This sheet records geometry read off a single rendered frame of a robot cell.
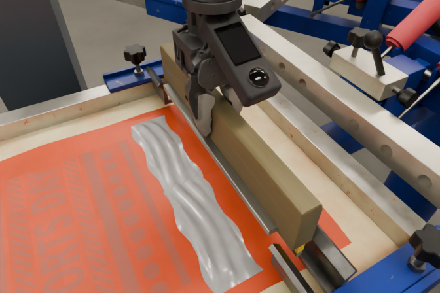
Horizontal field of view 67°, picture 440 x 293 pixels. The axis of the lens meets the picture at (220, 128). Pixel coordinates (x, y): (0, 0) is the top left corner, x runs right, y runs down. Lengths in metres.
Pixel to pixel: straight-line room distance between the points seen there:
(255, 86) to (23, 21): 0.61
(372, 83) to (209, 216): 0.35
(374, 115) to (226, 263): 0.33
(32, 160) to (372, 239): 0.57
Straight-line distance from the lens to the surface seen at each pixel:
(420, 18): 0.82
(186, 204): 0.53
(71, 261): 0.52
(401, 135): 0.58
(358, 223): 0.55
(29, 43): 0.88
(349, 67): 0.65
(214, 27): 0.39
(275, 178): 0.38
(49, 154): 0.67
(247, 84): 0.36
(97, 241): 0.53
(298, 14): 1.17
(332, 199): 0.56
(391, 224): 0.54
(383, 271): 0.47
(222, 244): 0.49
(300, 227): 0.38
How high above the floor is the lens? 1.39
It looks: 43 degrees down
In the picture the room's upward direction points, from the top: straight up
